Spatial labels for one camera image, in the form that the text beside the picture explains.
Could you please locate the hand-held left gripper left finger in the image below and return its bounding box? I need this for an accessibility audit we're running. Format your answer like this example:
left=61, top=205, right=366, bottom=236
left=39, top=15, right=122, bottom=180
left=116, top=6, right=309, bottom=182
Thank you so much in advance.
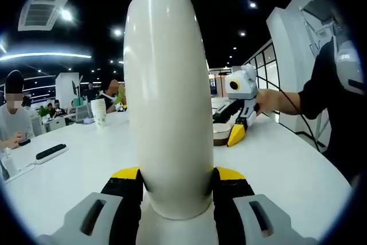
left=36, top=166, right=143, bottom=245

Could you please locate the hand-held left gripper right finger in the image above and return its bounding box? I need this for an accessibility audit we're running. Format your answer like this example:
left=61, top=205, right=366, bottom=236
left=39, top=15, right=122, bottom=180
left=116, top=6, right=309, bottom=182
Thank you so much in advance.
left=213, top=166, right=319, bottom=245

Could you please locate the cream cup lid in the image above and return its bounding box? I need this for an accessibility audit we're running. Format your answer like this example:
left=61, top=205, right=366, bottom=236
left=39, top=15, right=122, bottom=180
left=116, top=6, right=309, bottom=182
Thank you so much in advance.
left=212, top=122, right=233, bottom=147

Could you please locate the cream water cup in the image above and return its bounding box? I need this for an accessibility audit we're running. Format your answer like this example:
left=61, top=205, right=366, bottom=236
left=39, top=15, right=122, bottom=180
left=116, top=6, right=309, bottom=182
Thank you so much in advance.
left=123, top=0, right=214, bottom=220

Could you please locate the person's right hand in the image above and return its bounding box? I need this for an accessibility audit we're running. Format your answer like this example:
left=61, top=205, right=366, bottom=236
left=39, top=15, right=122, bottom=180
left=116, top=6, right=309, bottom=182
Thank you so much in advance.
left=255, top=88, right=276, bottom=115

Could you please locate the white table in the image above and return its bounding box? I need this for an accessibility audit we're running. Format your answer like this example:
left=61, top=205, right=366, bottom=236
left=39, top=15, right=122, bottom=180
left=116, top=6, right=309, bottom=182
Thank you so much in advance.
left=0, top=97, right=353, bottom=245

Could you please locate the black white power strip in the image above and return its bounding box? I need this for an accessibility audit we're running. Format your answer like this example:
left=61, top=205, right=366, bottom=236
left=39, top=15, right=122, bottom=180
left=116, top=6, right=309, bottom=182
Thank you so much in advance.
left=35, top=143, right=69, bottom=165

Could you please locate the long white power strip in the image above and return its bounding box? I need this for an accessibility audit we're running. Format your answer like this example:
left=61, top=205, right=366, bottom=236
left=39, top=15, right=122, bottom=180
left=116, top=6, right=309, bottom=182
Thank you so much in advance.
left=2, top=161, right=38, bottom=183

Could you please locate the operator in black shirt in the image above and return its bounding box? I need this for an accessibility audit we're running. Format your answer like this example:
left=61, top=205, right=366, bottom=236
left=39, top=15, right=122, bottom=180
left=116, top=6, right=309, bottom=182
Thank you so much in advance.
left=298, top=37, right=367, bottom=183

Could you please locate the white charger cube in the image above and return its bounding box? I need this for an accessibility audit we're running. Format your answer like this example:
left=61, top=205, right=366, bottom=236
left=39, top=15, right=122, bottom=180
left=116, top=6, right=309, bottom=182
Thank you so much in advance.
left=2, top=156, right=18, bottom=177

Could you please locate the green yellow toy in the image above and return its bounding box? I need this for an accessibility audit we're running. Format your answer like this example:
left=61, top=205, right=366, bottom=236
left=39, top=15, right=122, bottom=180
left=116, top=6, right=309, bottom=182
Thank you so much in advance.
left=115, top=83, right=128, bottom=113

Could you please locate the stack of paper cups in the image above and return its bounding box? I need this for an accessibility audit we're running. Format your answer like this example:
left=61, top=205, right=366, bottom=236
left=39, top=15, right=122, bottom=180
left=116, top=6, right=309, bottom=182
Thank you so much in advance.
left=91, top=98, right=108, bottom=129

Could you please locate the white worn chest device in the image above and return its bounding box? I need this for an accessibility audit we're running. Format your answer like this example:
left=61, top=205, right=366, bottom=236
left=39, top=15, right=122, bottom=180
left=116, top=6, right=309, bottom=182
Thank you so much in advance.
left=331, top=35, right=366, bottom=96

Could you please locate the curved ceiling light strip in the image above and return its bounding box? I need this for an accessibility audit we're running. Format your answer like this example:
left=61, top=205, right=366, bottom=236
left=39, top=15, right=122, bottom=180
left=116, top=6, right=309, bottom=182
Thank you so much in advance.
left=0, top=52, right=92, bottom=63

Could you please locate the ceiling air conditioner vent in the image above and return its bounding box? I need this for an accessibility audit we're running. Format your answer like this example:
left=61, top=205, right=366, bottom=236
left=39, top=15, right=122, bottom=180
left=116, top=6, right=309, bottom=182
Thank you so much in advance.
left=17, top=0, right=69, bottom=32

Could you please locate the black cable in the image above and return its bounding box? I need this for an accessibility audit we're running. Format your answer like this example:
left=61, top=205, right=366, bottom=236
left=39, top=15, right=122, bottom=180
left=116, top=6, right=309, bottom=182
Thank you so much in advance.
left=256, top=75, right=327, bottom=151

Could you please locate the small black wall monitor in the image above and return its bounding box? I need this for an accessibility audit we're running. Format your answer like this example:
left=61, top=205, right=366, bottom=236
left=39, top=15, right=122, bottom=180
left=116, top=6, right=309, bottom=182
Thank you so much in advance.
left=72, top=80, right=84, bottom=103

